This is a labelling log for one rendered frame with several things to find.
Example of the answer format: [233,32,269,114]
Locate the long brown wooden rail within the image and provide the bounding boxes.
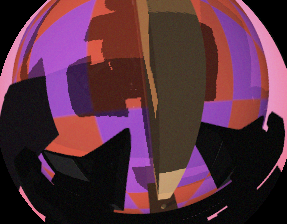
[136,0,207,201]

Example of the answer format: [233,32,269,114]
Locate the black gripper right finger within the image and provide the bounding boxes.
[195,116,264,189]

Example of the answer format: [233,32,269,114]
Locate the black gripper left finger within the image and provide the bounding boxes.
[42,128,131,210]

